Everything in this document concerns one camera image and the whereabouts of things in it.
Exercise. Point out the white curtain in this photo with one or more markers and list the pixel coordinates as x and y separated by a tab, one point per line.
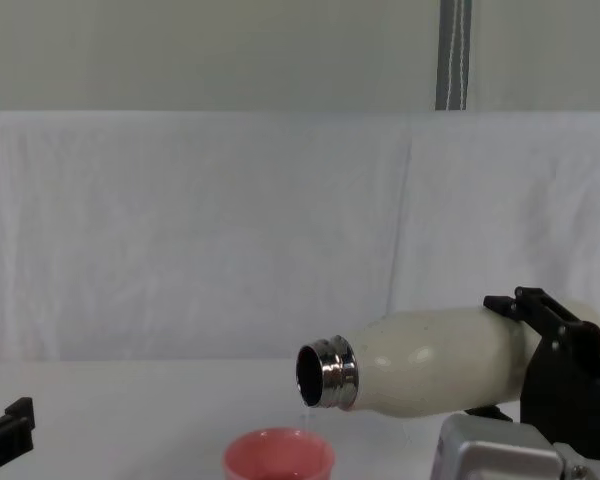
205	225

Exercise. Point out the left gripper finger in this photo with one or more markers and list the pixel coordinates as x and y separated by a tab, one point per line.
15	425

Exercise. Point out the cream vacuum bottle steel neck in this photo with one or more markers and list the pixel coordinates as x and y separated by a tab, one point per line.
430	360

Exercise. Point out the white table cloth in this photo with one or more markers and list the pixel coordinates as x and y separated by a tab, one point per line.
130	410

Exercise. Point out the grey striped post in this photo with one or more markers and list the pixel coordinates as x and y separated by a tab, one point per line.
454	55

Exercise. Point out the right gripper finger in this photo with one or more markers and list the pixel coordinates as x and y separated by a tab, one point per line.
545	315
490	414

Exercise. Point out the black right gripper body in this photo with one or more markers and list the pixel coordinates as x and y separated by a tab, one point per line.
570	390

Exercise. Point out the pink plastic cup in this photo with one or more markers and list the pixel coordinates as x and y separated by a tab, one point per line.
280	457

